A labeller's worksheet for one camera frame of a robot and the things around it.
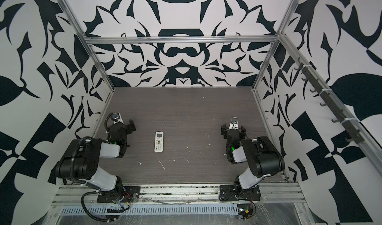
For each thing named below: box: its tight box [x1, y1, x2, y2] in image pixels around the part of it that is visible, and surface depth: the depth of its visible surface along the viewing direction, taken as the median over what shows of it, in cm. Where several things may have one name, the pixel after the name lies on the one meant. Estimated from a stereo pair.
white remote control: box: [154, 131, 165, 153], surface depth 91 cm
